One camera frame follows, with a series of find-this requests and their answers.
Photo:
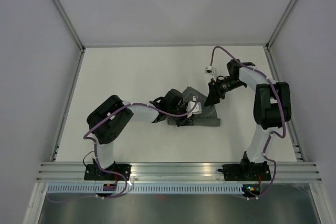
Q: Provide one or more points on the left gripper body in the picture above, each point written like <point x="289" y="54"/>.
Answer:
<point x="180" y="120"/>

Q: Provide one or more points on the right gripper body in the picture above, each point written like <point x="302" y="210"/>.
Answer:
<point x="226" y="85"/>

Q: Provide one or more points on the grey cloth napkin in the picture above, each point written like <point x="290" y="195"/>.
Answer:
<point x="208" y="116"/>

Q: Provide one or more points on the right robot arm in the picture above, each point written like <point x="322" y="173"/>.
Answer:
<point x="271" y="111"/>

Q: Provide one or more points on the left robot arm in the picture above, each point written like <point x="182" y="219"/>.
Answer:
<point x="110" y="118"/>

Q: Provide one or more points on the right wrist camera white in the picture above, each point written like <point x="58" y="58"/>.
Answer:
<point x="211" y="71"/>

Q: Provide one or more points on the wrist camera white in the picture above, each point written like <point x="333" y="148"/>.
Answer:
<point x="194" y="107"/>
<point x="211" y="71"/>

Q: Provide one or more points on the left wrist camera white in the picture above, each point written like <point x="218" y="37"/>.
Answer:
<point x="194" y="107"/>

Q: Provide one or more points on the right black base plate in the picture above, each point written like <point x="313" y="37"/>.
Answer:
<point x="250" y="172"/>

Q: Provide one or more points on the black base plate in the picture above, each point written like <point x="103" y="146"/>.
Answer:
<point x="250" y="172"/>
<point x="93" y="173"/>

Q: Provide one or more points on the right side aluminium rail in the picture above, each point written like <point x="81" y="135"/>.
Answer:
<point x="285" y="99"/>

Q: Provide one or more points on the aluminium rail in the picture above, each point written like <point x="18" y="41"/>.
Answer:
<point x="286" y="172"/>
<point x="285" y="99"/>
<point x="64" y="113"/>

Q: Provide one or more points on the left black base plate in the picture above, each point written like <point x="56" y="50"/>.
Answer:
<point x="93" y="173"/>

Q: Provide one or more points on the left side aluminium rail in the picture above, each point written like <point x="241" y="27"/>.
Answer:
<point x="64" y="113"/>

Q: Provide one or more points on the white slotted cable duct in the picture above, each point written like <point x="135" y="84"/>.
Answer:
<point x="235" y="189"/>

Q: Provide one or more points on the right aluminium frame post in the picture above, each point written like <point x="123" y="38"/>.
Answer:
<point x="283" y="19"/>

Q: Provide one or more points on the aluminium frame post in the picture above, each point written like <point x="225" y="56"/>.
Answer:
<point x="68" y="24"/>
<point x="283" y="19"/>

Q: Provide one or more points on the aluminium front rail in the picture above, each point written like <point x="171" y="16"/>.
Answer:
<point x="286" y="172"/>

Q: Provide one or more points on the left aluminium frame post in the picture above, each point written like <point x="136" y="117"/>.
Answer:
<point x="68" y="24"/>

